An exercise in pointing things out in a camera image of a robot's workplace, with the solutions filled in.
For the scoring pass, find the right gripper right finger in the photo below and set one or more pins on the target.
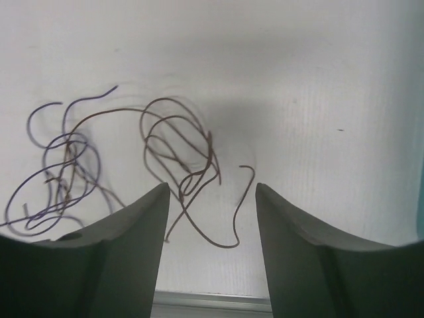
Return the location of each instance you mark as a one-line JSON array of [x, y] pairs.
[[314, 269]]

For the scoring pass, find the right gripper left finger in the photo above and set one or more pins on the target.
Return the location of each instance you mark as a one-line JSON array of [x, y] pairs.
[[107, 269]]

